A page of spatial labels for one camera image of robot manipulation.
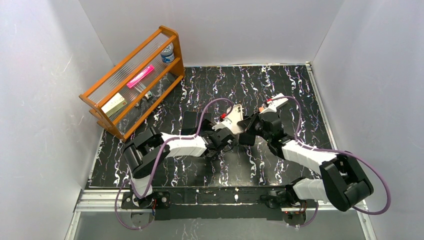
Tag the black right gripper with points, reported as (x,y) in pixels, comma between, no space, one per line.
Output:
(253,125)

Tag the black phone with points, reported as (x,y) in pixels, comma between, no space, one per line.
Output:
(190,122)

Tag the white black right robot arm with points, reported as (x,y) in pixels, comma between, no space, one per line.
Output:
(342,182)

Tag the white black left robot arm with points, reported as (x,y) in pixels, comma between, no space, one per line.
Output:
(198,138)

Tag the white red box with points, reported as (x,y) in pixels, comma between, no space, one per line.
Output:
(279,100)

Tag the small item on lower shelf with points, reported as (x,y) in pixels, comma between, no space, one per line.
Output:
(148,95)

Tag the white blue round jar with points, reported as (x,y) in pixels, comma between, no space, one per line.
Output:
(167,54)

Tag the pink flat box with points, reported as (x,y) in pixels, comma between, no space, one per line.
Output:
(140,76)

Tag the orange wooden shelf rack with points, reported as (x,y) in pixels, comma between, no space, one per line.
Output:
(125,96)

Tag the cream green box on shelf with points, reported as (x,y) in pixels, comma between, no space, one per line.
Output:
(116,103)

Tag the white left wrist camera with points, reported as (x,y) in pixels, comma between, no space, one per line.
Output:
(229,120)

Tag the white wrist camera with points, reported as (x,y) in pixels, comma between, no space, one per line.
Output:
(270,108)
(229,120)

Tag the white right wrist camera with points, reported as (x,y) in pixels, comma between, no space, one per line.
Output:
(270,108)

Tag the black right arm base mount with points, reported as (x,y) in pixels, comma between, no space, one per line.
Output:
(276,199)

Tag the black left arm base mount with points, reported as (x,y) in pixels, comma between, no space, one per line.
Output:
(162,199)

